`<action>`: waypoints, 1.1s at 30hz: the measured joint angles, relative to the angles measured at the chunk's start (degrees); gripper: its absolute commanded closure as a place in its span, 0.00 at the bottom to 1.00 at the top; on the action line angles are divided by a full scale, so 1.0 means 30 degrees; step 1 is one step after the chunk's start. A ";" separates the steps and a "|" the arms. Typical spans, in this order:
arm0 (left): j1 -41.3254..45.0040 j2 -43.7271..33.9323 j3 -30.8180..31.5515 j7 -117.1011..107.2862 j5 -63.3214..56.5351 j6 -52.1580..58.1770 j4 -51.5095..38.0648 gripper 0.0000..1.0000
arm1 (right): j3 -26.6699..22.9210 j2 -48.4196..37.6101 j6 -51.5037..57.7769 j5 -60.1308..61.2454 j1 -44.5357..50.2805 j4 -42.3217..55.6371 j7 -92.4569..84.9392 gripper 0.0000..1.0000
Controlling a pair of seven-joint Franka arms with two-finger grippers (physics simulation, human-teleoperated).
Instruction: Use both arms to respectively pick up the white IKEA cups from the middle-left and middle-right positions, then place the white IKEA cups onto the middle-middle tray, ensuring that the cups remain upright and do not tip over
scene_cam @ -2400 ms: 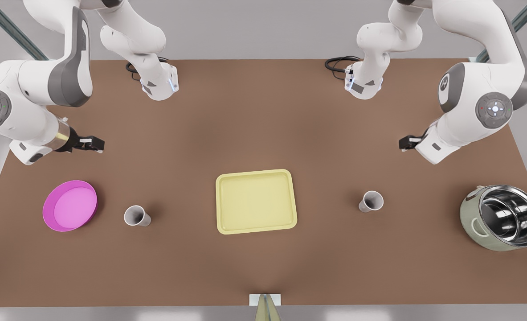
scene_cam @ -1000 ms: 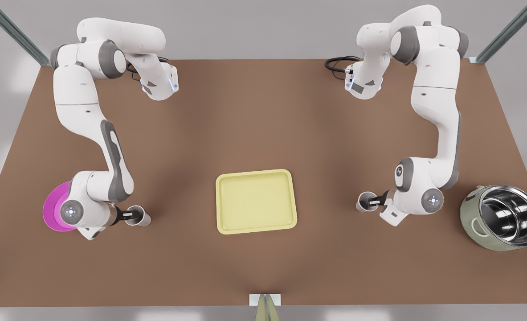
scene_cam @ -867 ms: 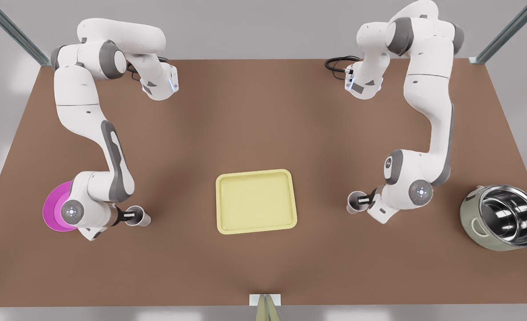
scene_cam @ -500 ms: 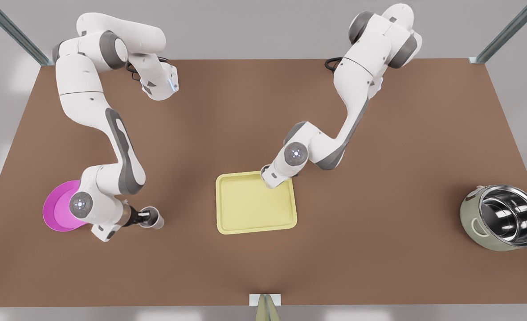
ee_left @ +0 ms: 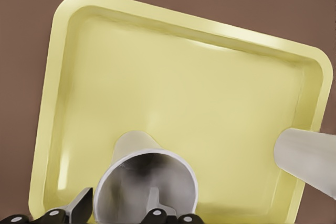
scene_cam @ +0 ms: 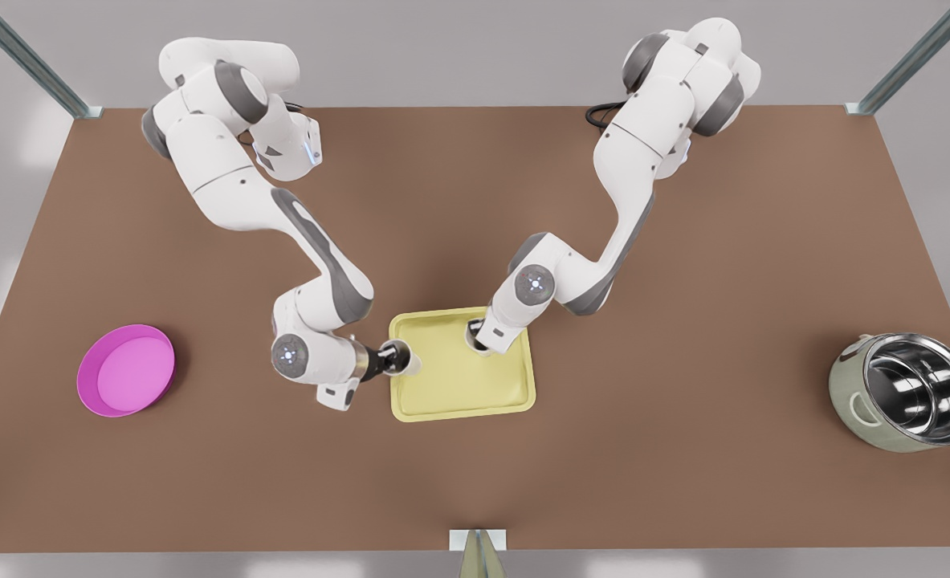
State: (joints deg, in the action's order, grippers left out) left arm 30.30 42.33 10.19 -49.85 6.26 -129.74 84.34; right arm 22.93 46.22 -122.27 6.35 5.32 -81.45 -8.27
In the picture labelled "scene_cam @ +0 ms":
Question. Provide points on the white IKEA cup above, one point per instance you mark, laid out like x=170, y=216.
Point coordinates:
x=415, y=363
x=483, y=350

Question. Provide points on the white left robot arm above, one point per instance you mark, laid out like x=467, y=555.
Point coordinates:
x=643, y=136

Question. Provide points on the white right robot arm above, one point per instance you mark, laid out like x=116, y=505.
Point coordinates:
x=226, y=172

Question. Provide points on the yellow square tray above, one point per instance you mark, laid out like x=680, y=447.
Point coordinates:
x=462, y=385

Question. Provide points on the pink round bowl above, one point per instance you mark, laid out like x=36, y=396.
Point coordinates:
x=125, y=371

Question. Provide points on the green steel cooking pot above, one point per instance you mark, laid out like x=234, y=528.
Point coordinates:
x=900, y=393

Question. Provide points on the silver frame post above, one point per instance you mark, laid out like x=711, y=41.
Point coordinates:
x=479, y=554
x=908, y=60
x=33, y=64

